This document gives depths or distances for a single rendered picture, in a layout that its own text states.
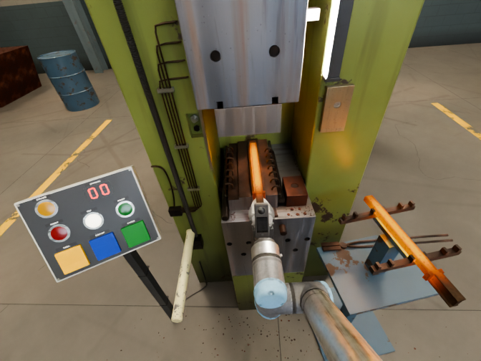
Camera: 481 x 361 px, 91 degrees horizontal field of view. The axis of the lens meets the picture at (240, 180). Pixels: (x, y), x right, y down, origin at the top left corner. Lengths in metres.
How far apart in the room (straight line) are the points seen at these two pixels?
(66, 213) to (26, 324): 1.50
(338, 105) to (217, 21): 0.49
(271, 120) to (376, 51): 0.39
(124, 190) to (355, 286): 0.97
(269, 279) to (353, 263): 0.60
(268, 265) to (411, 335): 1.34
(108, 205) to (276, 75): 0.66
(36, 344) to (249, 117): 1.96
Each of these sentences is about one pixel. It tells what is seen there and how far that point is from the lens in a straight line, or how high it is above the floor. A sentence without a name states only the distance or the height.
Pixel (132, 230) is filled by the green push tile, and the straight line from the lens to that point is 0.90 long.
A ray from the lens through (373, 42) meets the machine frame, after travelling 0.92.
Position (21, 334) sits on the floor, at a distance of 2.32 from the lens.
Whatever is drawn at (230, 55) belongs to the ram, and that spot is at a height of 1.50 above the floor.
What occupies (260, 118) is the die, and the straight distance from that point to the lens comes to 0.74.
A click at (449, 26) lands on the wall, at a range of 8.09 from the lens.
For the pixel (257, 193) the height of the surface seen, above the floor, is 1.02.
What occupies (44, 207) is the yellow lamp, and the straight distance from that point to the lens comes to 0.93.
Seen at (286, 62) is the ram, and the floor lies 1.48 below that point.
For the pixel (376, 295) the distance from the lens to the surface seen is 1.18.
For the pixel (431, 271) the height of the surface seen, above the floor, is 0.93.
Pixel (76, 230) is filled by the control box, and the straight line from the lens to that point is 0.93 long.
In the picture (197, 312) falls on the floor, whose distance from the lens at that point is 1.81.
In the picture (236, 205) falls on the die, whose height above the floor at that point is 0.95.
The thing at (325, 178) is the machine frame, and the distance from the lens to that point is 1.14.
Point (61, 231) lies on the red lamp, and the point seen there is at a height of 1.09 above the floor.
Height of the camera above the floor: 1.66
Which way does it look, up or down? 41 degrees down
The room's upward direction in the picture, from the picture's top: 6 degrees counter-clockwise
